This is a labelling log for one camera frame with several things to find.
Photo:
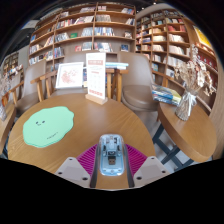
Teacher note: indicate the light blue book stack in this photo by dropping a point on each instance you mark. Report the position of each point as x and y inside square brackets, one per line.
[116, 65]

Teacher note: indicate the white sign with wooden base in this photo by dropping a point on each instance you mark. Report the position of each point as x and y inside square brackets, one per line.
[96, 76]

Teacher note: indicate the small wooden shelf unit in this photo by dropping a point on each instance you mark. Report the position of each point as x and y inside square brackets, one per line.
[11, 65]

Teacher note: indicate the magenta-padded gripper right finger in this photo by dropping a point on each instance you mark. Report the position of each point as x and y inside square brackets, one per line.
[136, 160]

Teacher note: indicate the brown padded wooden armchair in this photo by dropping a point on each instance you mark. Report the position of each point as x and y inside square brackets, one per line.
[136, 86]
[31, 90]
[71, 57]

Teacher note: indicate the green blob-shaped mouse pad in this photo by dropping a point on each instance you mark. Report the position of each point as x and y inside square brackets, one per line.
[48, 126]

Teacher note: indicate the transparent blue computer mouse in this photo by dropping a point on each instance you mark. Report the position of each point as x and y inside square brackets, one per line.
[111, 156]

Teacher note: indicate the white framed floral picture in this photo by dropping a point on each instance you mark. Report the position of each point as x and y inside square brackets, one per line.
[69, 75]

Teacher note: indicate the glass vase with dried flowers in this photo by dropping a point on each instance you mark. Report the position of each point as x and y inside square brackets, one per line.
[2, 106]
[186, 106]

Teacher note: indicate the stack of colourful books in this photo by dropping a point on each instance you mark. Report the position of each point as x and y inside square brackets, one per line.
[166, 95]

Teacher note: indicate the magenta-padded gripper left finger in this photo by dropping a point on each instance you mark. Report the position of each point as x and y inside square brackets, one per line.
[87, 160]

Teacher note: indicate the dark book with tan strip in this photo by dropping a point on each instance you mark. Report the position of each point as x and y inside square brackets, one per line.
[85, 76]

